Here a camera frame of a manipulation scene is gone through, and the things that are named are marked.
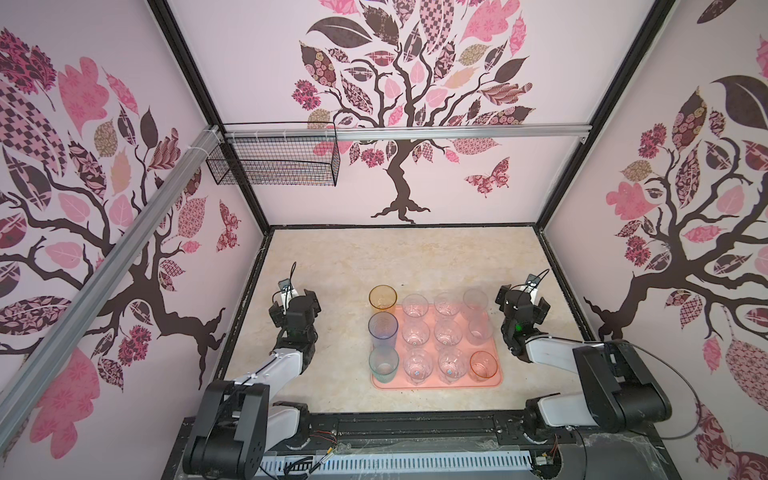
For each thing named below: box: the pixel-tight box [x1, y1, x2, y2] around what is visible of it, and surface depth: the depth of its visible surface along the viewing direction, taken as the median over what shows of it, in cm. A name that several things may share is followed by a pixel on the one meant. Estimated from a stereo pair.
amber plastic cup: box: [368, 284, 398, 310], surface depth 86 cm
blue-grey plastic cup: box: [368, 311, 399, 348], surface depth 82 cm
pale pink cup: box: [468, 318, 493, 346], surface depth 91 cm
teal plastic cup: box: [369, 347, 400, 384], surface depth 83 cm
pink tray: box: [371, 304, 504, 390], surface depth 86 cm
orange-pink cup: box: [468, 350, 498, 382], surface depth 82 cm
